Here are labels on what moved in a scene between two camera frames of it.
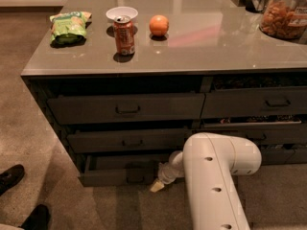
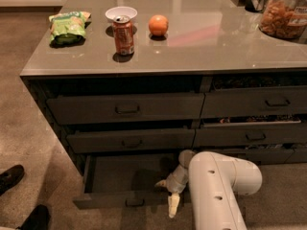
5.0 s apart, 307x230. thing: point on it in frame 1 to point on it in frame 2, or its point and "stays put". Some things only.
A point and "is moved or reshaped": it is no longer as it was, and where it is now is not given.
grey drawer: (127, 108) stays put
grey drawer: (123, 170) is moved or reshaped
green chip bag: (69, 29) stays put
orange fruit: (158, 25) stays put
